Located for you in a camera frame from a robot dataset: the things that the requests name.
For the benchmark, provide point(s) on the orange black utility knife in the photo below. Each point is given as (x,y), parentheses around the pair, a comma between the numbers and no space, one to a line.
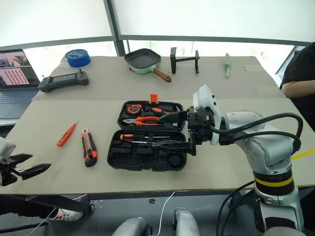
(89,150)

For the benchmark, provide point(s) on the orange test pen screwdriver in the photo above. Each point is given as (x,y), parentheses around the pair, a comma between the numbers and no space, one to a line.
(65,136)

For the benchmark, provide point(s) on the bare person forearm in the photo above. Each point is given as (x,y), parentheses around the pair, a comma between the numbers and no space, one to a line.
(297,89)

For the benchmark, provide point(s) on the pale green knife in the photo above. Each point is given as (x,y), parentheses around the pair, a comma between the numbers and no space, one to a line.
(228,65)

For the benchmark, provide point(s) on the orange black screwdriver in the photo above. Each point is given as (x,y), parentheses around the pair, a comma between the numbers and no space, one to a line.
(129,136)

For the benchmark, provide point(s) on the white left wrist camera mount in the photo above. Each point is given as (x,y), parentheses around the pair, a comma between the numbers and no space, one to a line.
(6,147)

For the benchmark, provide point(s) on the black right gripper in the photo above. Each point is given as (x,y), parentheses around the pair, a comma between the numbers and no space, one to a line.
(198,123)

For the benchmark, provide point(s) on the person in black shirt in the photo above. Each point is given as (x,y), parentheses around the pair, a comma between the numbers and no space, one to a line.
(301,64)

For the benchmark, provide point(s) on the thin black screwdriver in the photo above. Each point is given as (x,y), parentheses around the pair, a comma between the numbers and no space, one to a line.
(141,142)

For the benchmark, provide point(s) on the white red shoe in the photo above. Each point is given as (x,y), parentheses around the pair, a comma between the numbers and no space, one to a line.
(69,215)

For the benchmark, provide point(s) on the orange black tape measure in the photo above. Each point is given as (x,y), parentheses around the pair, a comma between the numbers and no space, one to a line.
(133,108)

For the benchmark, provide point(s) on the open laptop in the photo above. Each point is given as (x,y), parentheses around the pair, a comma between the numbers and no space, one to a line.
(14,73)

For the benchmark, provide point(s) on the green square frying pan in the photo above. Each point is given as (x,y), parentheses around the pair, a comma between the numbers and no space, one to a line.
(141,61)

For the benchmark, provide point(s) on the yellow floor tape strip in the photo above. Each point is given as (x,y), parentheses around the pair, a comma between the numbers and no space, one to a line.
(304,154)

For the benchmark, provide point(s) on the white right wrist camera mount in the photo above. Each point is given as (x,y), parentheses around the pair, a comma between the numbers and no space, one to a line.
(205,98)

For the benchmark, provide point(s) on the black plastic tool case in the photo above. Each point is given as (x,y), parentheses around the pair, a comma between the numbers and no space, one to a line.
(137,157)

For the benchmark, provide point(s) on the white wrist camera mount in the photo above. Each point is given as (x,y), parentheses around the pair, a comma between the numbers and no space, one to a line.
(205,98)
(6,147)

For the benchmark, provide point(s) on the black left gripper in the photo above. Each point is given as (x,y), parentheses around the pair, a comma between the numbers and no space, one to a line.
(7,172)

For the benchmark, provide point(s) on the grey rounded shape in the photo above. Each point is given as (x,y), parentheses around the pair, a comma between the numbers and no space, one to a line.
(130,227)
(185,222)

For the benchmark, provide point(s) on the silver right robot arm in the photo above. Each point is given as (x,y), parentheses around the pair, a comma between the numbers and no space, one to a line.
(270,147)

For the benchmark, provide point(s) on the small black floor object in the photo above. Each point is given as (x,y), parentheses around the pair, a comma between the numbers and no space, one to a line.
(152,201)

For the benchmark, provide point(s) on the dark window frame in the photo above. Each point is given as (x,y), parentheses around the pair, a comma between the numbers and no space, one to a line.
(115,24)

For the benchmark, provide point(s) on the blue tape roll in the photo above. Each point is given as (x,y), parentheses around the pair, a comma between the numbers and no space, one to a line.
(77,59)

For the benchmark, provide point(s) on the black handheld controller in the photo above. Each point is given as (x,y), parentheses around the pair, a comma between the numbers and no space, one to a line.
(64,79)

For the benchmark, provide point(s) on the orange black hammer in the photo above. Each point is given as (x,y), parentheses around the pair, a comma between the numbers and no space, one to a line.
(157,110)

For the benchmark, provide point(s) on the black table frame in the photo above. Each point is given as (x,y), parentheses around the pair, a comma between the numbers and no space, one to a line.
(49,201)

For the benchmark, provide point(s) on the black metal stand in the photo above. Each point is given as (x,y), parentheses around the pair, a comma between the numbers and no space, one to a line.
(184,59)

